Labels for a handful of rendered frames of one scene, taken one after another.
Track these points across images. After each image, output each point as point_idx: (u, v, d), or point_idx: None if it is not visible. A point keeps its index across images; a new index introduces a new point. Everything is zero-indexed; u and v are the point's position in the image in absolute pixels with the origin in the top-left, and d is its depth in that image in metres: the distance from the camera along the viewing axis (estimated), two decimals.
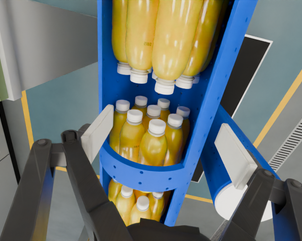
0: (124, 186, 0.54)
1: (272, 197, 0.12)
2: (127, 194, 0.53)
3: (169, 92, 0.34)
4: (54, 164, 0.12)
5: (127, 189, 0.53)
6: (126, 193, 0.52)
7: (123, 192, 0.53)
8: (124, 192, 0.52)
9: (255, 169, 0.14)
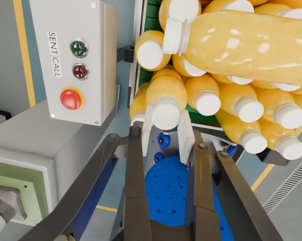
0: None
1: None
2: None
3: (174, 121, 0.21)
4: (121, 155, 0.14)
5: None
6: None
7: None
8: None
9: (196, 144, 0.16)
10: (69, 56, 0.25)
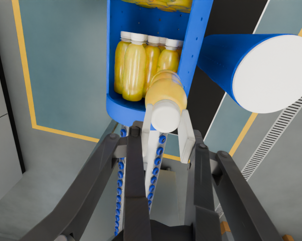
0: (134, 33, 0.47)
1: None
2: (138, 36, 0.46)
3: None
4: (120, 155, 0.14)
5: (137, 33, 0.47)
6: (137, 35, 0.46)
7: (133, 34, 0.46)
8: (134, 34, 0.46)
9: (197, 144, 0.16)
10: None
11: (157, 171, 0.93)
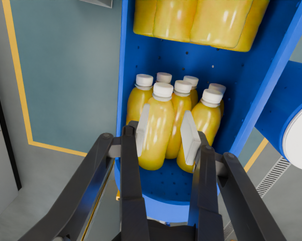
0: (159, 83, 0.32)
1: None
2: (165, 92, 0.31)
3: None
4: (114, 155, 0.14)
5: (164, 86, 0.31)
6: (164, 90, 0.30)
7: (158, 88, 0.31)
8: (159, 88, 0.31)
9: (202, 146, 0.15)
10: None
11: None
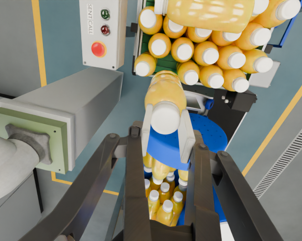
0: (158, 118, 0.21)
1: None
2: (166, 132, 0.22)
3: (162, 49, 0.43)
4: (120, 155, 0.14)
5: (165, 126, 0.21)
6: (164, 133, 0.22)
7: (156, 130, 0.22)
8: (157, 131, 0.22)
9: (197, 144, 0.16)
10: (99, 19, 0.41)
11: None
